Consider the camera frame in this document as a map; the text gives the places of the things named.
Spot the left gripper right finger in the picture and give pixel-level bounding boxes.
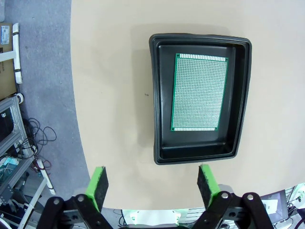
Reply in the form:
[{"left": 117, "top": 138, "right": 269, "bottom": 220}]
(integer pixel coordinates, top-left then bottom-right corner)
[{"left": 194, "top": 164, "right": 274, "bottom": 229}]

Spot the white bolted base plate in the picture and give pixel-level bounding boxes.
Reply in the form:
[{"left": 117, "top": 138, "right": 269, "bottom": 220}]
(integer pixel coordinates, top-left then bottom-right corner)
[{"left": 292, "top": 182, "right": 305, "bottom": 203}]

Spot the black plastic ESD tray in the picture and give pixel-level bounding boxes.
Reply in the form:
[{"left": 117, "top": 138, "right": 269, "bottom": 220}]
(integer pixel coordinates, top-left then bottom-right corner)
[{"left": 148, "top": 33, "right": 253, "bottom": 166}]

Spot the white table foot bar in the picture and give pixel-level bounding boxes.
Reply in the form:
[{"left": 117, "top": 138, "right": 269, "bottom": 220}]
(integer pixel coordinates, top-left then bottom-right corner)
[
  {"left": 12, "top": 22, "right": 24, "bottom": 84},
  {"left": 33, "top": 157, "right": 57, "bottom": 196}
]

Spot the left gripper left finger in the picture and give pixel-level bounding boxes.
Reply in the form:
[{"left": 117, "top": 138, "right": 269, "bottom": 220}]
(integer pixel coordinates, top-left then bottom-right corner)
[{"left": 41, "top": 166, "right": 112, "bottom": 229}]

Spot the green perforated circuit board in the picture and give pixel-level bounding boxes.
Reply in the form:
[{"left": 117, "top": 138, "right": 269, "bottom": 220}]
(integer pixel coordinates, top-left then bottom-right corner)
[{"left": 169, "top": 52, "right": 229, "bottom": 132}]

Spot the tangle of black cables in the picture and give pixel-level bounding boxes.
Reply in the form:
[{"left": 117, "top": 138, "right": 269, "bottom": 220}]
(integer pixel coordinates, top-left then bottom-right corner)
[{"left": 21, "top": 116, "right": 58, "bottom": 167}]

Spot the black framed display screen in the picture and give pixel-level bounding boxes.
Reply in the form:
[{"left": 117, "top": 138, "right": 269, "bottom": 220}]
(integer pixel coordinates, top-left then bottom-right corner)
[{"left": 259, "top": 190, "right": 290, "bottom": 224}]

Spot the labelled cardboard box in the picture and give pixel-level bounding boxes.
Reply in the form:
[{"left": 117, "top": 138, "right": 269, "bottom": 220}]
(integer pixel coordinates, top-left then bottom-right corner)
[{"left": 0, "top": 22, "right": 18, "bottom": 101}]

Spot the aluminium profile frame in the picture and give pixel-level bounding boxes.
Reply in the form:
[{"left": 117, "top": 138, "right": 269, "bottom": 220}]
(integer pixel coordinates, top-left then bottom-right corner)
[{"left": 0, "top": 95, "right": 39, "bottom": 172}]

